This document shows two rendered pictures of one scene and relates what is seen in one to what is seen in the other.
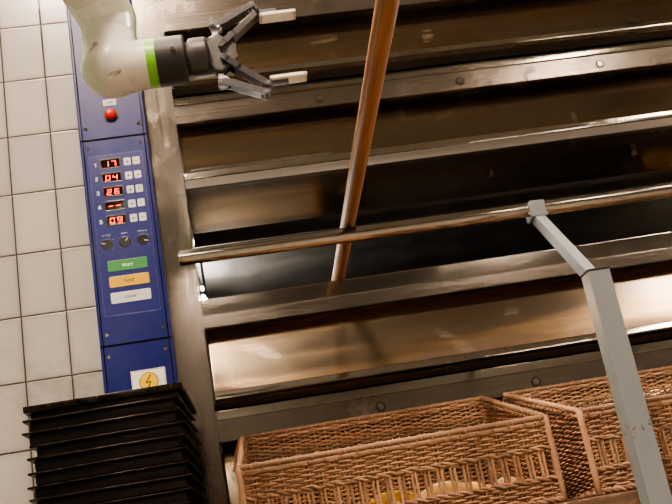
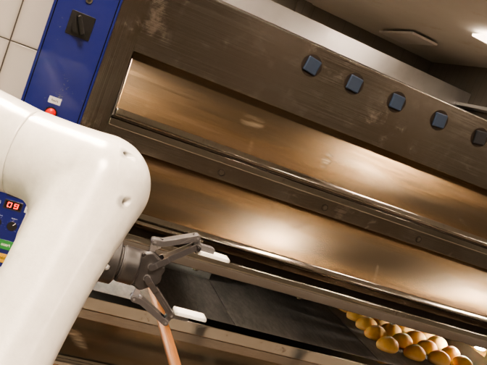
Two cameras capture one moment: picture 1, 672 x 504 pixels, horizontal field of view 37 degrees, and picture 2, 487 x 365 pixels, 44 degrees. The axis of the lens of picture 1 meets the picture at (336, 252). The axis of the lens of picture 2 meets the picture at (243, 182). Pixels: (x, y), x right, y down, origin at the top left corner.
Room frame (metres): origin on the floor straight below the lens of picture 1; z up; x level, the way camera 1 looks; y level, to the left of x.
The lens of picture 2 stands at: (0.46, 0.29, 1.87)
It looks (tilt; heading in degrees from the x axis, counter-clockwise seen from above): 7 degrees down; 347
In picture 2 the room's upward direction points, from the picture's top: 21 degrees clockwise
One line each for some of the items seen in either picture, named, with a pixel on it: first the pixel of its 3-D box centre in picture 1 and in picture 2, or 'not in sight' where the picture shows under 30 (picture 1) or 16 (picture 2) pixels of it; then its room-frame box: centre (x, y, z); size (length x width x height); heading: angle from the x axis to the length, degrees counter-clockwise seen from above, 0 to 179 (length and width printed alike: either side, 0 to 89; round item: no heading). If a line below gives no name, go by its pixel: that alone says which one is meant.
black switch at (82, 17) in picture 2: not in sight; (83, 17); (2.11, 0.47, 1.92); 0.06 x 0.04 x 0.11; 97
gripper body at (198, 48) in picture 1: (212, 55); (140, 268); (1.65, 0.16, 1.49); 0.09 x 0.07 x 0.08; 96
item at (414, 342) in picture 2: not in sight; (393, 324); (2.81, -1.09, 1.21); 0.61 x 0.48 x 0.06; 7
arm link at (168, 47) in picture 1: (173, 62); (103, 257); (1.64, 0.24, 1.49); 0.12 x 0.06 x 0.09; 6
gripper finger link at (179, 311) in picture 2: (288, 78); (189, 313); (1.66, 0.03, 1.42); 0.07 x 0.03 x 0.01; 96
